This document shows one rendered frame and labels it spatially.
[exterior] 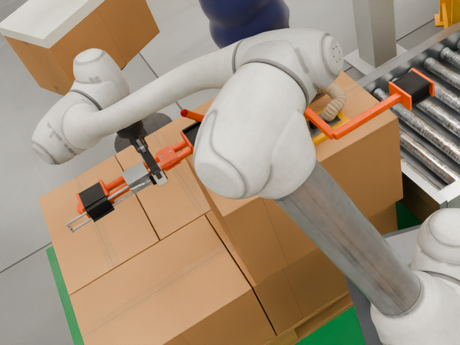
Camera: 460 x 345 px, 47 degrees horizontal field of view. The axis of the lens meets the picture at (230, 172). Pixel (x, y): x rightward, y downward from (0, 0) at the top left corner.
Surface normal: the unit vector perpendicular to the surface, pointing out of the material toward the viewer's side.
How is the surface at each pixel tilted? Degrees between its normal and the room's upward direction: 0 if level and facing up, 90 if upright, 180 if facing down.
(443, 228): 8
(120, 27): 90
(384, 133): 90
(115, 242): 0
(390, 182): 90
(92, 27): 90
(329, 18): 0
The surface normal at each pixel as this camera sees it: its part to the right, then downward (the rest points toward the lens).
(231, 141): -0.15, -0.22
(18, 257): -0.28, -0.63
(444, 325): 0.50, -0.04
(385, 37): 0.44, 0.58
